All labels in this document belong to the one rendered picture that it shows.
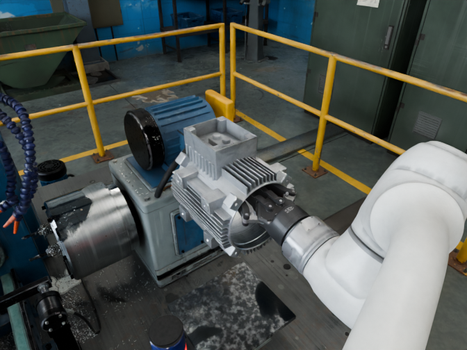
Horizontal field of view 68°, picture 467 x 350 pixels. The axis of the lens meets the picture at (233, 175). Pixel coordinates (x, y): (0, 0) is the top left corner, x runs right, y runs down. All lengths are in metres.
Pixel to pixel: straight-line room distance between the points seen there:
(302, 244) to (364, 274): 0.11
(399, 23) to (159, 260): 2.85
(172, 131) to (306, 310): 0.69
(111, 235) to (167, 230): 0.17
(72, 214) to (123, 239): 0.15
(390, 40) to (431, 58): 0.39
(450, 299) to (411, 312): 2.19
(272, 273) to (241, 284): 0.21
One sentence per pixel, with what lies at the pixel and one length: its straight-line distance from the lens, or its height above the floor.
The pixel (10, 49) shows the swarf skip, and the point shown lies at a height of 0.65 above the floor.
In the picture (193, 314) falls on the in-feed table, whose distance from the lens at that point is 1.04.
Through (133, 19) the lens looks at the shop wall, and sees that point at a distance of 6.52.
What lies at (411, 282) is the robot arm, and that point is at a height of 1.53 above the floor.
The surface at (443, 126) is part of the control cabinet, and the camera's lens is 3.38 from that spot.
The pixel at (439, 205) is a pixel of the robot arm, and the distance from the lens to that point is 0.46.
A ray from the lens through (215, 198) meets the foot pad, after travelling 0.65.
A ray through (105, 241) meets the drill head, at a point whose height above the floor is 1.08.
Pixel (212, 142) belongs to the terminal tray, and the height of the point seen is 1.43.
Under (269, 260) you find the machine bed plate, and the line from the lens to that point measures 1.31.
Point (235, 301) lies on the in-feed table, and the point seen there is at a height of 0.92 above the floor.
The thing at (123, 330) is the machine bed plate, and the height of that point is 0.80.
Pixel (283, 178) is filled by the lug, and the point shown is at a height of 1.39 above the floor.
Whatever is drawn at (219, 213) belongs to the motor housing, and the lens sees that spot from 0.65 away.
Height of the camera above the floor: 1.78
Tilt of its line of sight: 35 degrees down
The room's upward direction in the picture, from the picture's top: straight up
